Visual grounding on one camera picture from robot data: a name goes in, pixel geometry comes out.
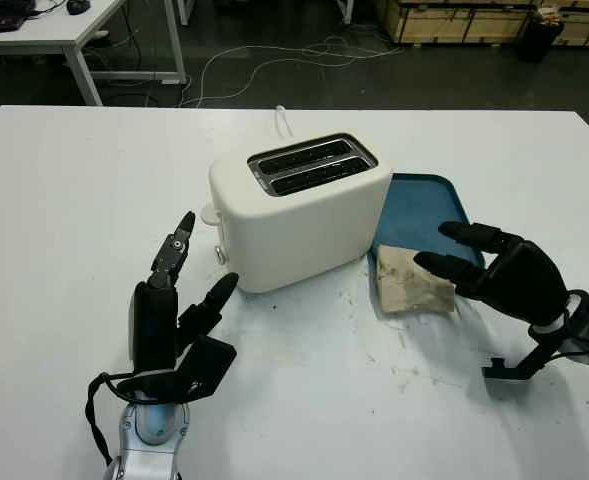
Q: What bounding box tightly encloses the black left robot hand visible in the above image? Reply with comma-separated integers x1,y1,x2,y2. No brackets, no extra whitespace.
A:
126,210,239,374

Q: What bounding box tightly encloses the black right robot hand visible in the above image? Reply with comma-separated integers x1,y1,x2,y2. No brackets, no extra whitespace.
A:
412,221,570,326

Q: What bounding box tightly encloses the slice of white bread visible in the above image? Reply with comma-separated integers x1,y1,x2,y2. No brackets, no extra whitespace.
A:
376,243,458,315

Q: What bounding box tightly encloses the blue plastic tray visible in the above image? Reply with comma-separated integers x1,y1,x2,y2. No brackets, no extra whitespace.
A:
368,172,485,276

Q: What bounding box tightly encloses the white toaster lever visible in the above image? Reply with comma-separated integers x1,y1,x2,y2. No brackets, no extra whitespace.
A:
198,203,224,225

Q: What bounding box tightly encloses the cream white two-slot toaster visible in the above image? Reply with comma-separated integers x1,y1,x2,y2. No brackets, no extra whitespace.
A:
207,132,393,294

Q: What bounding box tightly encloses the black waste bin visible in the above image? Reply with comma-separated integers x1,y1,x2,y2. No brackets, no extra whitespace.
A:
518,9,565,64

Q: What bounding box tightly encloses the large wooden crate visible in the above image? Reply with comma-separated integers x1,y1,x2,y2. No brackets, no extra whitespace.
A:
373,0,533,47

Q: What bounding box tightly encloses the white office desk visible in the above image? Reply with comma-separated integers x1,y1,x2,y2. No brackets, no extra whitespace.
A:
0,0,188,107

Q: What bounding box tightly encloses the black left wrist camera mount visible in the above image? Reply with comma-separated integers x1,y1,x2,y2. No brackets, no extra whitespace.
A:
116,333,239,406

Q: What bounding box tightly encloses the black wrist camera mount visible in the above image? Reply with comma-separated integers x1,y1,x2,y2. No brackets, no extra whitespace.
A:
481,289,589,384
116,333,239,406

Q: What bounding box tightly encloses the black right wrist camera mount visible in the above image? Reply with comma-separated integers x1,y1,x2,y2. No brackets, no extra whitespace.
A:
481,289,589,384

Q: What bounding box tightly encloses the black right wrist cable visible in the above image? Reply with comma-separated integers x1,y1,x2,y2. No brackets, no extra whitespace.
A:
553,299,589,361

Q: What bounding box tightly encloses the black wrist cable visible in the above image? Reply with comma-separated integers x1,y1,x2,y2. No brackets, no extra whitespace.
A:
84,372,130,466
553,299,589,361

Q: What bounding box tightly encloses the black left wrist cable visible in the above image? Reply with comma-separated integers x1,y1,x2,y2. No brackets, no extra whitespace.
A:
84,372,130,466

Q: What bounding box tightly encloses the white toaster power cord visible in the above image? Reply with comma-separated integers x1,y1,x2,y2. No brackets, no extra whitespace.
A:
273,105,295,137

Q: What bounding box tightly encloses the white cable on floor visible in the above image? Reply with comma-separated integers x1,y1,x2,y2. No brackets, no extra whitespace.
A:
178,35,403,109

